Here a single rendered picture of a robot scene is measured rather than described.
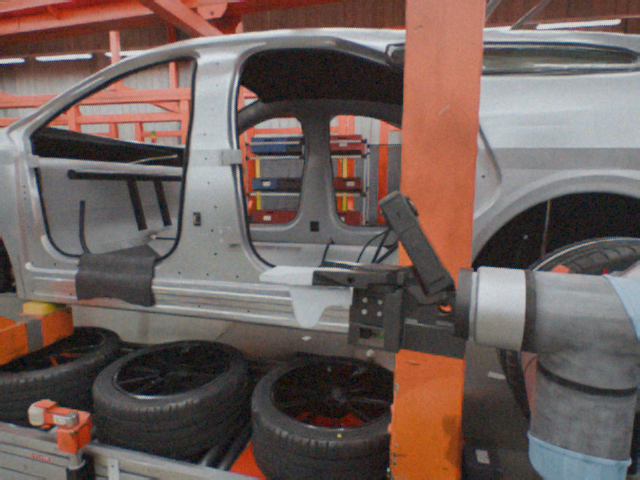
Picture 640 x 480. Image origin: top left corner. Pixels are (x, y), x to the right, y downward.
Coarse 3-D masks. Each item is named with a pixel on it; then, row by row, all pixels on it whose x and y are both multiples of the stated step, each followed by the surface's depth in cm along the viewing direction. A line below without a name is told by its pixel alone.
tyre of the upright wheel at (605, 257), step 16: (592, 240) 114; (624, 240) 107; (544, 256) 121; (560, 256) 113; (576, 256) 105; (592, 256) 100; (608, 256) 98; (624, 256) 96; (576, 272) 100; (592, 272) 99; (608, 272) 98; (512, 352) 107; (512, 368) 107; (512, 384) 109; (528, 400) 107; (528, 416) 108
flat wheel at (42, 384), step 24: (72, 336) 216; (96, 336) 213; (24, 360) 188; (48, 360) 188; (72, 360) 181; (96, 360) 183; (0, 384) 162; (24, 384) 163; (48, 384) 167; (72, 384) 174; (0, 408) 163; (24, 408) 165; (72, 408) 175
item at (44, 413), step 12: (36, 408) 142; (48, 408) 142; (60, 408) 144; (36, 420) 142; (48, 420) 142; (60, 420) 140; (84, 420) 134; (60, 432) 128; (72, 432) 127; (84, 432) 132; (60, 444) 129; (72, 444) 128; (84, 444) 132
